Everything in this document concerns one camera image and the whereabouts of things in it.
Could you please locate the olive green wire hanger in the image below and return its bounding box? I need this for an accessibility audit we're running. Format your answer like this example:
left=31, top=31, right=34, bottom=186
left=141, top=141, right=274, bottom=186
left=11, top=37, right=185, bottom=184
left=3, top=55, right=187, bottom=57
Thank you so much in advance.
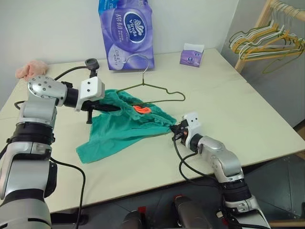
left=116, top=53, right=186, bottom=106

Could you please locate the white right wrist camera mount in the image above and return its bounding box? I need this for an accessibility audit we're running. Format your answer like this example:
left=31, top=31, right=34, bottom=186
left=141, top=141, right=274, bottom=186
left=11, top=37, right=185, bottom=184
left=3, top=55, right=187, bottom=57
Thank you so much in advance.
left=181, top=111, right=203, bottom=146

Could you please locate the bunch of wire hangers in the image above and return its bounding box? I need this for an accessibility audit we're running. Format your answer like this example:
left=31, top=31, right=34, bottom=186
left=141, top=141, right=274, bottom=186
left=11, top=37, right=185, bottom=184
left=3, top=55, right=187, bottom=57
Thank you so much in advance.
left=238, top=23, right=304, bottom=61

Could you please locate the green cloth garment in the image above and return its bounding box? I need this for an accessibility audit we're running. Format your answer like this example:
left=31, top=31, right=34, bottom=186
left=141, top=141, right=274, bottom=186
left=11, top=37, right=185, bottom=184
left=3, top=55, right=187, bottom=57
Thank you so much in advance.
left=75, top=88, right=177, bottom=165

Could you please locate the dark grey rounded shape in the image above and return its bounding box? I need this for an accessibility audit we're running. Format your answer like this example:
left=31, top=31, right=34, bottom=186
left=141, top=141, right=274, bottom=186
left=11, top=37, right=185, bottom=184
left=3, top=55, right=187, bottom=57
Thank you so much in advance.
left=121, top=209, right=146, bottom=229

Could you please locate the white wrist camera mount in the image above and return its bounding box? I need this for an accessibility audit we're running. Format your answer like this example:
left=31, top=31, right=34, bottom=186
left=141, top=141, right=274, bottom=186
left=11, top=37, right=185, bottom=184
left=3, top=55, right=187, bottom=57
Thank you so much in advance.
left=75, top=76, right=106, bottom=112
left=181, top=111, right=203, bottom=146

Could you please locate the small purple tissue pack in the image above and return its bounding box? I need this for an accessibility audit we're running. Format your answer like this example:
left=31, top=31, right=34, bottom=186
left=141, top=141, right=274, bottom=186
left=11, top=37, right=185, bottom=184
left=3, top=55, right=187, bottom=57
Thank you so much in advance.
left=178, top=43, right=205, bottom=68

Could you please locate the black rounded shape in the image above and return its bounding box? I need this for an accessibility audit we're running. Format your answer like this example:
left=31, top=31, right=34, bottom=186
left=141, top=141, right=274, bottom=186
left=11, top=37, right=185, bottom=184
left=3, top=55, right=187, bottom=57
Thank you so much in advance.
left=173, top=195, right=216, bottom=229

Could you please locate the pink fluffy cloth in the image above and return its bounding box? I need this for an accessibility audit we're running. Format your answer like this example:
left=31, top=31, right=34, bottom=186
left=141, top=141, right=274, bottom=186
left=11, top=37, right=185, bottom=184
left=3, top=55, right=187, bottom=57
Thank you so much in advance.
left=15, top=59, right=48, bottom=81

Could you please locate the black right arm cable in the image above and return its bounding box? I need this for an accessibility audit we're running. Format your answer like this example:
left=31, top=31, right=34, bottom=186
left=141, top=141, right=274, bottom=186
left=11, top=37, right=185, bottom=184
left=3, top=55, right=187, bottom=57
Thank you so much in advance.
left=173, top=133, right=219, bottom=183

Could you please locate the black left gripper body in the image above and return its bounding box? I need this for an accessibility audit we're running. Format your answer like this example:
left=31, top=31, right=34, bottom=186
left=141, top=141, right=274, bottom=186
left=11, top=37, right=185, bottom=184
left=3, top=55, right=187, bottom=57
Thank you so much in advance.
left=81, top=98, right=102, bottom=113

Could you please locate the large Vinda tissue package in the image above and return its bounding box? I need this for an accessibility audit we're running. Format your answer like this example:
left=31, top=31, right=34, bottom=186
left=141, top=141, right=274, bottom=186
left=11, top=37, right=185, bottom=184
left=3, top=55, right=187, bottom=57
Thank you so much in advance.
left=97, top=0, right=155, bottom=72

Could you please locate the orange fabric label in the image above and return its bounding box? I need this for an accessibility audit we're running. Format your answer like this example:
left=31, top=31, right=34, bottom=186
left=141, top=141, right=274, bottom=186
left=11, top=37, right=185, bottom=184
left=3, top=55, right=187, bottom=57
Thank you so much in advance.
left=133, top=105, right=152, bottom=115

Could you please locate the wooden clothes rack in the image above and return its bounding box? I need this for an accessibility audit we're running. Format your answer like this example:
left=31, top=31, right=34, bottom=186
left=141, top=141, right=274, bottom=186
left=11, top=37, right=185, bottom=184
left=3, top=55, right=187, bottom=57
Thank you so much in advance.
left=234, top=0, right=305, bottom=73

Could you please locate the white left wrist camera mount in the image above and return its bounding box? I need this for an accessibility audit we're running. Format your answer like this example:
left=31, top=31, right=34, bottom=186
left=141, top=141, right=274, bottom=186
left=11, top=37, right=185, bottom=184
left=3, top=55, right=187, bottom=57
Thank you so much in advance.
left=75, top=76, right=106, bottom=112

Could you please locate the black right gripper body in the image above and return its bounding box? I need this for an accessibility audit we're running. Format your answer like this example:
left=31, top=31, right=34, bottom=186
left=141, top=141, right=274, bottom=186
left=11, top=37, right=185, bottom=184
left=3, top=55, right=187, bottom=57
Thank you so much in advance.
left=172, top=120, right=190, bottom=145

